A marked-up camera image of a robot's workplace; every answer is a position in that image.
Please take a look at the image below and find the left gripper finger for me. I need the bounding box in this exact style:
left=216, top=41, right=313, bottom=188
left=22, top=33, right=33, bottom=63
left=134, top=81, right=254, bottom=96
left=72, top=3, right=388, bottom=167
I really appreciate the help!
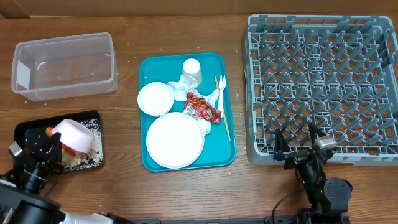
left=29, top=142, right=50, bottom=157
left=43, top=133, right=62, bottom=164

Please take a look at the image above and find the white round plate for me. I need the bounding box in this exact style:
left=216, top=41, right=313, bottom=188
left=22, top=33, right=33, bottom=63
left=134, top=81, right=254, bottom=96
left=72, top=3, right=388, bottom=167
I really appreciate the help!
left=146, top=112, right=205, bottom=169

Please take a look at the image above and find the orange carrot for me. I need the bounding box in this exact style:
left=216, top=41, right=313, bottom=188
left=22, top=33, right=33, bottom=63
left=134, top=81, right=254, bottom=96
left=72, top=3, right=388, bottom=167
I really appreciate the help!
left=45, top=127, right=76, bottom=157

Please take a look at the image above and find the white plastic cup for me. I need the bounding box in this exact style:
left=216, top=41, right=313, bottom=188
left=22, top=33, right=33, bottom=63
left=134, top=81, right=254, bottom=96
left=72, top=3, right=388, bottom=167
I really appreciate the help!
left=182, top=58, right=203, bottom=84

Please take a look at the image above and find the pink bowl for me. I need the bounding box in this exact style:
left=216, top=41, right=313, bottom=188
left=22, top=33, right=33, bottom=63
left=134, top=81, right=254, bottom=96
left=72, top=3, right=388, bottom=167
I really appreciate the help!
left=52, top=119, right=95, bottom=153

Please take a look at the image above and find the clear plastic bin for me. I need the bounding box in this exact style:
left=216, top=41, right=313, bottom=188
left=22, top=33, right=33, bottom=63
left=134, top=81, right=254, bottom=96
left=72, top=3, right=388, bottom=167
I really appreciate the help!
left=11, top=32, right=118, bottom=101

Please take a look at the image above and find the white plastic fork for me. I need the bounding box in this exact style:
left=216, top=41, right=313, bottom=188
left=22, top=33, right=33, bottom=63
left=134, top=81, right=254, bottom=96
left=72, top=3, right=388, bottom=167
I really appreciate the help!
left=218, top=75, right=226, bottom=117

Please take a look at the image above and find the wooden chopstick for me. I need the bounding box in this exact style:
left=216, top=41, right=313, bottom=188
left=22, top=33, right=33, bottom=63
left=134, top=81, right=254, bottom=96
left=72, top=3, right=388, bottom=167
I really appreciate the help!
left=215, top=75, right=231, bottom=141

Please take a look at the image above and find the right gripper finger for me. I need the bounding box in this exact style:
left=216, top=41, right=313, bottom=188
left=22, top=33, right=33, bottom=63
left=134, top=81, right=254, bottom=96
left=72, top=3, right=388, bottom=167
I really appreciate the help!
left=308, top=123, right=326, bottom=144
left=273, top=129, right=290, bottom=161

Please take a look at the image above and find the black plastic tray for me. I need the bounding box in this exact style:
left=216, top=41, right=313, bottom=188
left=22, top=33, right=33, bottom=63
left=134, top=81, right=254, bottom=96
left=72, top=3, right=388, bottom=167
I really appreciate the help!
left=14, top=110, right=105, bottom=173

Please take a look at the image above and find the peanut shells pile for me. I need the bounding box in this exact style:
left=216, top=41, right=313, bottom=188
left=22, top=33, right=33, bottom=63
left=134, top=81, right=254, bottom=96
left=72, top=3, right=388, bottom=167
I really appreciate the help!
left=62, top=149, right=103, bottom=170

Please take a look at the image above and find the grey dishwasher rack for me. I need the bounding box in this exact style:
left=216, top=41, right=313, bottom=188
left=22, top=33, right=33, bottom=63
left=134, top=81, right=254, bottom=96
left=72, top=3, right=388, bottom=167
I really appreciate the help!
left=243, top=14, right=397, bottom=166

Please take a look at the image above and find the red snack wrapper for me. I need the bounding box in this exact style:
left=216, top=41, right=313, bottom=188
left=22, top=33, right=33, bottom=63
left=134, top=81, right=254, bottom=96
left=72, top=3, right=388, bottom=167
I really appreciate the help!
left=183, top=92, right=222, bottom=123

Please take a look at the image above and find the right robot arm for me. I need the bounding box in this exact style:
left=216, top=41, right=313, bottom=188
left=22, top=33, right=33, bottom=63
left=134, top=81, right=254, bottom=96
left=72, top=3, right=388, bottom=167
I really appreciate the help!
left=264, top=123, right=353, bottom=224

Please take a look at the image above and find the crumpled white napkin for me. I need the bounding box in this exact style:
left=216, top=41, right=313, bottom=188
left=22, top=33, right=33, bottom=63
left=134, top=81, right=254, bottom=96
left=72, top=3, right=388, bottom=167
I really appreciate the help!
left=167, top=75, right=219, bottom=136

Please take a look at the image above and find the white bowl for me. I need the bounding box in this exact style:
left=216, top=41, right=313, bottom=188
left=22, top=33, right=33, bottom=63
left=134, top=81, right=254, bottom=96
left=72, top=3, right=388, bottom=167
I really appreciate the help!
left=137, top=82, right=175, bottom=117

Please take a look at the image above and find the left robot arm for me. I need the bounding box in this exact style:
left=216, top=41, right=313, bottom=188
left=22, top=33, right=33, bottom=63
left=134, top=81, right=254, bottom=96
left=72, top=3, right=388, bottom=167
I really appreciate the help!
left=1, top=133, right=131, bottom=224

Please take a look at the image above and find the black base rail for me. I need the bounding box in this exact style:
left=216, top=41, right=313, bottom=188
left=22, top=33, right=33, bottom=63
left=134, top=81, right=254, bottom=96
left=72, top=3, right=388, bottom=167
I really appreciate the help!
left=129, top=216, right=305, bottom=224

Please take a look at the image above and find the teal serving tray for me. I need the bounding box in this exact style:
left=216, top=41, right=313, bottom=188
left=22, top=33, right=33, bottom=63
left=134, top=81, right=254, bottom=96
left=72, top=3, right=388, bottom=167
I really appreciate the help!
left=139, top=52, right=237, bottom=172

